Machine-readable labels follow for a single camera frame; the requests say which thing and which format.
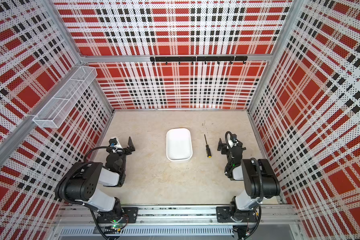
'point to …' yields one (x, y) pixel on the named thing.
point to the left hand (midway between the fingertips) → (122, 141)
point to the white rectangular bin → (179, 145)
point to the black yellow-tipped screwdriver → (207, 149)
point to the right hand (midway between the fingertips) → (228, 139)
